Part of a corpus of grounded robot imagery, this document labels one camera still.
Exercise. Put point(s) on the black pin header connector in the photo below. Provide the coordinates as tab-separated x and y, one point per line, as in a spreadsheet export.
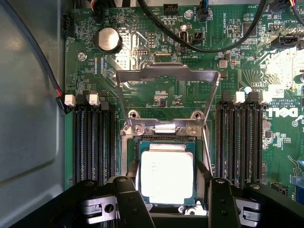
170	9

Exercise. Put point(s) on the grey metal PC case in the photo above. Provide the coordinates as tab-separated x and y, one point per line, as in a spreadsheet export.
28	118

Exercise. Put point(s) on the silver coin cell battery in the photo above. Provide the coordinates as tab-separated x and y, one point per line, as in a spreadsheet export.
108	38

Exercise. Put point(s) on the silver motherboard screw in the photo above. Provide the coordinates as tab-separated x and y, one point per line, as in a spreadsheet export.
189	13
82	56

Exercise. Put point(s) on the black RAM slot white latch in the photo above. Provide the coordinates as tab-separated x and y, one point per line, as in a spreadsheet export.
78	142
257	142
97	142
233	142

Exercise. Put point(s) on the small blue capacitor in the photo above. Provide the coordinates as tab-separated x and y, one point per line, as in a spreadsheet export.
247	89

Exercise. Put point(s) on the metal socket cover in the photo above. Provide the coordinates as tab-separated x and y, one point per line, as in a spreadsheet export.
166	71

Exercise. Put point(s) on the black fan header connector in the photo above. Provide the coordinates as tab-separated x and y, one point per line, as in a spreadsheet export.
66	22

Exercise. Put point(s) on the green Dell motherboard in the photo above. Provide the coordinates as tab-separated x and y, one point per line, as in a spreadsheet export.
190	99

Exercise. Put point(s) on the CPU socket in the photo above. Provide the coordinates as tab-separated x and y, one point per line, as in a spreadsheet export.
164	129

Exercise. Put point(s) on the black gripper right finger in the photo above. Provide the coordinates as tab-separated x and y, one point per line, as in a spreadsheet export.
221	202

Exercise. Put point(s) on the internal USB port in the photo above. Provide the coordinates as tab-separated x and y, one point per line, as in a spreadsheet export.
184	38

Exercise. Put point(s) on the black SATA connector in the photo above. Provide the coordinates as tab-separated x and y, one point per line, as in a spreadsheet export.
288	40

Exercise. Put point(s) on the thin metal locking lever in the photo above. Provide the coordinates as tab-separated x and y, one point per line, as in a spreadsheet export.
207	152

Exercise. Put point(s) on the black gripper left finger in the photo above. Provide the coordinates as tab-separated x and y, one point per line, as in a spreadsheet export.
129	202

